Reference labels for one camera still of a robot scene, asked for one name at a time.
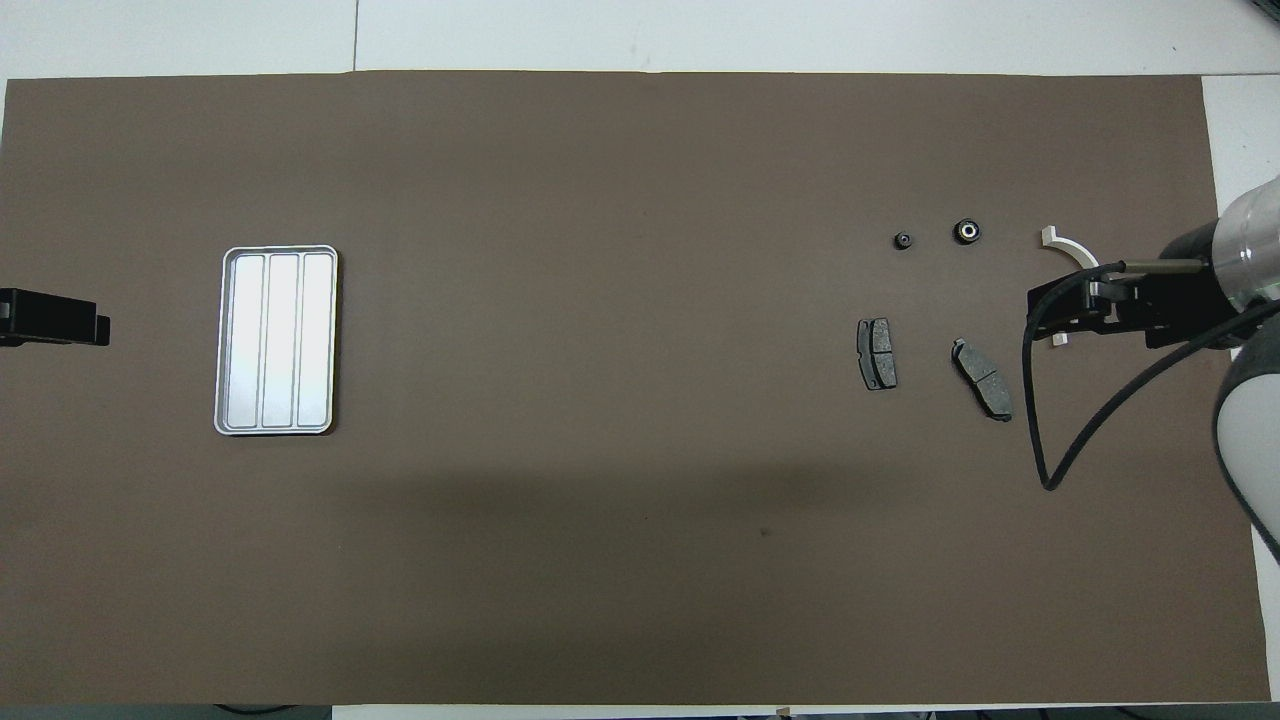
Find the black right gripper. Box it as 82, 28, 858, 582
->
1028, 225, 1241, 351

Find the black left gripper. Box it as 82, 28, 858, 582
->
0, 288, 111, 348

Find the silver metal tray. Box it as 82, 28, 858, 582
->
214, 245, 339, 437

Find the elongated dark brake pad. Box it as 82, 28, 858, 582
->
950, 338, 1013, 423

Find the rectangular dark brake pad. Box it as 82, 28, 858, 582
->
857, 318, 899, 391

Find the brown table mat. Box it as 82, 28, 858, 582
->
0, 72, 1271, 706

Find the white curved plastic bracket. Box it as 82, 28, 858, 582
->
1040, 226, 1113, 348

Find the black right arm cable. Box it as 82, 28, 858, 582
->
1020, 262, 1280, 491

